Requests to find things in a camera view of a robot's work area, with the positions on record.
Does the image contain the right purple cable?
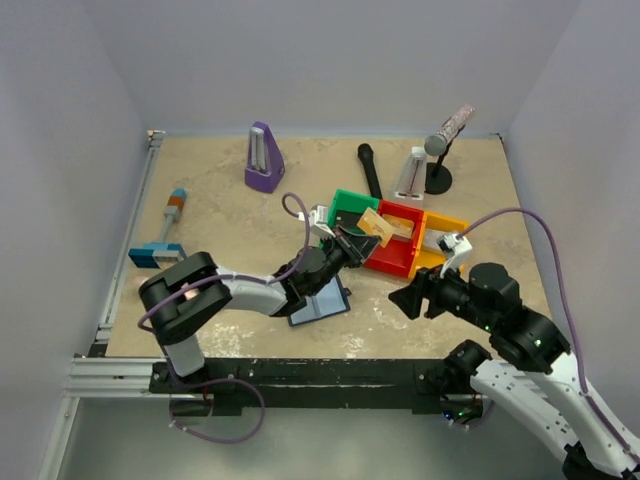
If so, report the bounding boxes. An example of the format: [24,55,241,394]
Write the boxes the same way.
[457,207,640,464]

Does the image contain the black card in green bin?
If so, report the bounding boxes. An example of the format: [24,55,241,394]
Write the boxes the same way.
[334,210,364,234]

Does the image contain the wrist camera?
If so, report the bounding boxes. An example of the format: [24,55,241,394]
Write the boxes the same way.
[295,205,335,241]
[437,231,473,278]

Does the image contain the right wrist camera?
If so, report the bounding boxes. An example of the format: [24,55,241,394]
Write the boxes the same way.
[437,231,473,278]

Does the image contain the blue grey toy tool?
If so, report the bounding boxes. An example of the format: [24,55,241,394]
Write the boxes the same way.
[128,188,187,269]

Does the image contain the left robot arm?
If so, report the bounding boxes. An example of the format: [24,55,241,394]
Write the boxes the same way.
[138,227,381,380]

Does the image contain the clear metronome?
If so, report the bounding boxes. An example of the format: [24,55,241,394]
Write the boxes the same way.
[392,146,427,208]

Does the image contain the green bin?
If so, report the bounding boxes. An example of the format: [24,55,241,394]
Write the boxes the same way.
[328,189,380,228]

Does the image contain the orange bin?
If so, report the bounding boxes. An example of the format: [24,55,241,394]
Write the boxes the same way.
[409,211,469,280]

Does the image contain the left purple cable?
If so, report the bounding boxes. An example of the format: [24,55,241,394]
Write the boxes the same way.
[137,192,314,334]

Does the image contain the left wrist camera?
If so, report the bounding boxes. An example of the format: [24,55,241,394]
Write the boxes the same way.
[295,205,335,241]

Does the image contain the blue card holder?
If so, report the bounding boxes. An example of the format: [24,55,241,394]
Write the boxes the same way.
[288,275,351,328]

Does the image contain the black microphone stand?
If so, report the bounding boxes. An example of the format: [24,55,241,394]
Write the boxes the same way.
[424,126,452,195]

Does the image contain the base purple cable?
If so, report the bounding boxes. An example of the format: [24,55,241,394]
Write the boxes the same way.
[168,377,266,444]

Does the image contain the cards in orange bin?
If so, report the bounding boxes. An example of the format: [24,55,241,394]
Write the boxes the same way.
[422,228,448,252]

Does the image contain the tan card in red bin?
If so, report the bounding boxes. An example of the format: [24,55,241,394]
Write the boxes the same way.
[383,214,415,242]

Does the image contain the red bin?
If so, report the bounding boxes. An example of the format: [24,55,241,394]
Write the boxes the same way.
[364,200,426,278]

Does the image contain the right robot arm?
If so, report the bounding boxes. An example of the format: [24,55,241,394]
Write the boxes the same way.
[389,263,639,479]

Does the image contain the black microphone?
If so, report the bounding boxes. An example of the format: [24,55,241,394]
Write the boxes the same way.
[357,143,383,199]

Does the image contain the purple metronome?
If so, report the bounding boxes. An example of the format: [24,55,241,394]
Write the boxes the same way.
[244,121,286,194]

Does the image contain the gold credit card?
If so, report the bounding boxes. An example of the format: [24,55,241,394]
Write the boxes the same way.
[357,207,395,248]

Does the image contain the silver microphone on stand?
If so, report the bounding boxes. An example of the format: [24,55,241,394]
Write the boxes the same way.
[424,104,475,156]

